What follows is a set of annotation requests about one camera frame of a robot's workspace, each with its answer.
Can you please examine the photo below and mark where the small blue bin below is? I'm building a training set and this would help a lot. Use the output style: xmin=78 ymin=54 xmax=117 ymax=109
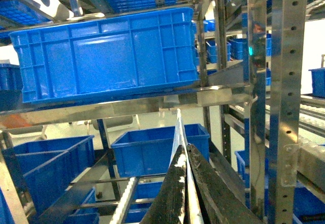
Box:
xmin=110 ymin=123 xmax=211 ymax=178

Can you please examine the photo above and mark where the perforated steel rack upright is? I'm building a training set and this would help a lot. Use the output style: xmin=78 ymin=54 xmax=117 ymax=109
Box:
xmin=268 ymin=0 xmax=307 ymax=223

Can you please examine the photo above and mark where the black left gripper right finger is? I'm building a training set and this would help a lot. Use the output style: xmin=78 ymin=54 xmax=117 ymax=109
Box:
xmin=187 ymin=144 xmax=262 ymax=223

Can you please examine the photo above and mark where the flower gift bag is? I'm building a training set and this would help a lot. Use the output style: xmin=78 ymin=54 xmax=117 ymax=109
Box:
xmin=171 ymin=109 xmax=204 ymax=223

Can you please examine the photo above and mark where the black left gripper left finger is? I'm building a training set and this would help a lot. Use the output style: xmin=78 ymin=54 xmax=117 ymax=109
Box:
xmin=140 ymin=149 xmax=185 ymax=224

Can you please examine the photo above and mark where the ribbed blue crate on shelf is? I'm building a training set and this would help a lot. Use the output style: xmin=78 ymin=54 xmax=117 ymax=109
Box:
xmin=10 ymin=7 xmax=198 ymax=104

